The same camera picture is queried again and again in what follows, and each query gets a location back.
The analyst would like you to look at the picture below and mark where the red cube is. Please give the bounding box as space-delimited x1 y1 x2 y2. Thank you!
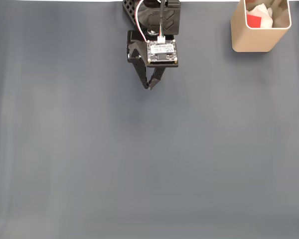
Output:
246 14 263 28

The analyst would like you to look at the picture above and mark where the beige box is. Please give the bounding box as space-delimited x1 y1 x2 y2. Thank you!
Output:
230 0 292 53

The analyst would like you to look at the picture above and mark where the grey table mat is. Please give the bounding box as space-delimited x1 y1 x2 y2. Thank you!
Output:
0 1 299 239

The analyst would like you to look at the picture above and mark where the white crumpled paper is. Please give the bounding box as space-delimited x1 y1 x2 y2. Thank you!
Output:
246 3 274 29

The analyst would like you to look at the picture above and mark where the black camera cable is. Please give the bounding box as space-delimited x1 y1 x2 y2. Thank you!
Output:
157 0 166 43

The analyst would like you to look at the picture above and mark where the camera circuit board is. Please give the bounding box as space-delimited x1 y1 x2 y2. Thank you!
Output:
146 39 179 68

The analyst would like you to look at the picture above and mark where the white servo cable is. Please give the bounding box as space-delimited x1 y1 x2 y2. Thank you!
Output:
135 0 150 43

